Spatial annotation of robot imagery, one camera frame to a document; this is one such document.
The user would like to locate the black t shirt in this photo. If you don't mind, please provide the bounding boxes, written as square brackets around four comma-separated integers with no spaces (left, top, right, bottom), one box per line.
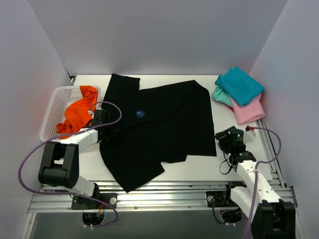
[100,74,217,192]

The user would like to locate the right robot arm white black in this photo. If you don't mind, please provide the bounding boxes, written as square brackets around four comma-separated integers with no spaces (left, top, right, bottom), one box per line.
[215,126,296,239]

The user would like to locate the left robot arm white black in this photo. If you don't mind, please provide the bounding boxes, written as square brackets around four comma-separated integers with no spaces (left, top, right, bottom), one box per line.
[38,110,112,209]

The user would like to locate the orange t shirt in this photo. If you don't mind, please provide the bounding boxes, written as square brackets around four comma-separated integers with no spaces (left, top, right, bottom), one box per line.
[56,86,98,135]

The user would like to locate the pink folded t shirt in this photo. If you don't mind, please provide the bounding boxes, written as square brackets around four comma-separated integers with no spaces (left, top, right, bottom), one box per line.
[230,94,265,124]

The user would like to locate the white plastic basket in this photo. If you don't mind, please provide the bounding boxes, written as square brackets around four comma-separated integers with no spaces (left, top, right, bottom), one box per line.
[40,86,101,141]

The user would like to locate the mint green folded t shirt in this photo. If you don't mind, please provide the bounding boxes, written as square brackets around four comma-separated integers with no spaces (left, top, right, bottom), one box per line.
[211,87,232,107]

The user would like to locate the teal folded t shirt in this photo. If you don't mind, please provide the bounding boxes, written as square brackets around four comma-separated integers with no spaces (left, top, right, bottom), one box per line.
[215,67,265,106]

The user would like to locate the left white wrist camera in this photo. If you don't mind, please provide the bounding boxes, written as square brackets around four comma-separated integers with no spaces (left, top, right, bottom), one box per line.
[88,108,103,118]

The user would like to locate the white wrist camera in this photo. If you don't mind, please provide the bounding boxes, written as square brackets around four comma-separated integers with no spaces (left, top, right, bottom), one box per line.
[243,125,256,144]
[88,108,103,118]

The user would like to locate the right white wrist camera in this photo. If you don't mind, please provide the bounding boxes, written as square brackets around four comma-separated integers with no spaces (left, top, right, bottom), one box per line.
[243,125,256,144]

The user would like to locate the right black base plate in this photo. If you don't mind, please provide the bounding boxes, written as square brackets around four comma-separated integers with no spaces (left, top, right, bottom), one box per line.
[205,190,236,208]

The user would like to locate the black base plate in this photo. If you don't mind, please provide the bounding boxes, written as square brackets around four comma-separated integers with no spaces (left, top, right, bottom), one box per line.
[205,190,236,208]
[71,193,118,210]

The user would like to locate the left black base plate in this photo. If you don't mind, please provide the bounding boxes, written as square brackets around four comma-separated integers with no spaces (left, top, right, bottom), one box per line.
[71,193,118,210]

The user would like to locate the aluminium rail frame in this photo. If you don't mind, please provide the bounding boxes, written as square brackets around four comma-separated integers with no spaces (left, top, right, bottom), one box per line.
[19,119,306,239]

